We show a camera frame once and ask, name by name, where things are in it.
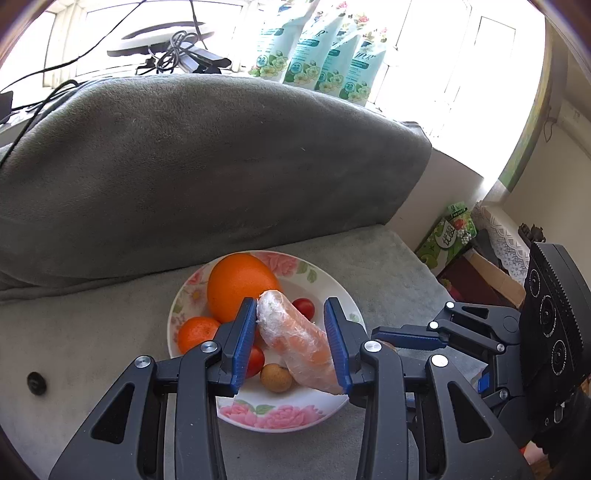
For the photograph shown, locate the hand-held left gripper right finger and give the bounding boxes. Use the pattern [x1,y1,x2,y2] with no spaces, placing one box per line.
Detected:
[323,298,536,480]

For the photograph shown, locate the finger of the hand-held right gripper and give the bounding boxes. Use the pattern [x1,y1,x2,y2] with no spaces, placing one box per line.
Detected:
[435,302,523,345]
[371,320,502,357]

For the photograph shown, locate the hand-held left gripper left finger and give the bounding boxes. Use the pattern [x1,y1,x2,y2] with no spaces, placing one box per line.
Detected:
[48,296,258,480]

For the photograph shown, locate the plastic-wrapped carrot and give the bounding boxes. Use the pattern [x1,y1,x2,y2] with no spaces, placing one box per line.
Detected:
[256,290,346,396]

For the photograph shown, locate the orange tangerine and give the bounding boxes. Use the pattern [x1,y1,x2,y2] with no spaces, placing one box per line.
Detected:
[177,316,222,355]

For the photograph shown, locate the brown longan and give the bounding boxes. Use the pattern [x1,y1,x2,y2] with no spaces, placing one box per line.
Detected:
[260,363,293,393]

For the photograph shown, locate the floral white plate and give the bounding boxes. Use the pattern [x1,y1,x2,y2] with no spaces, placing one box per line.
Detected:
[167,250,368,432]

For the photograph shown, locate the cardboard box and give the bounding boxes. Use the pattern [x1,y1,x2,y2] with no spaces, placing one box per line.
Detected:
[438,248,527,311]

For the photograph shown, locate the large orange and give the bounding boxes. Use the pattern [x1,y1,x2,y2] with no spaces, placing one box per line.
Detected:
[207,254,281,324]

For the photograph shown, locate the white lace cloth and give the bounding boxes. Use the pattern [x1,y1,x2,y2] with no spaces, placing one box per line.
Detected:
[478,203,532,288]

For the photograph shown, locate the small dark ornament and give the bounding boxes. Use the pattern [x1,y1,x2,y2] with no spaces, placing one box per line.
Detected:
[518,223,548,244]

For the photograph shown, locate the grey fleece seat cover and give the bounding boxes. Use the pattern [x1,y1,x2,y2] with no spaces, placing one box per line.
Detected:
[0,224,490,480]

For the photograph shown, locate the grey fleece backrest blanket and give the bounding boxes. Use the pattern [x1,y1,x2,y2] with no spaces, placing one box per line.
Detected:
[0,74,433,301]

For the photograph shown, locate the black tripod clamp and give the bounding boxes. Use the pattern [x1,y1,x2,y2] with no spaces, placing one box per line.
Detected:
[180,46,232,75]

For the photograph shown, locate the black cable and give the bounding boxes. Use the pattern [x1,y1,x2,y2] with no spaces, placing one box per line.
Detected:
[0,76,83,167]

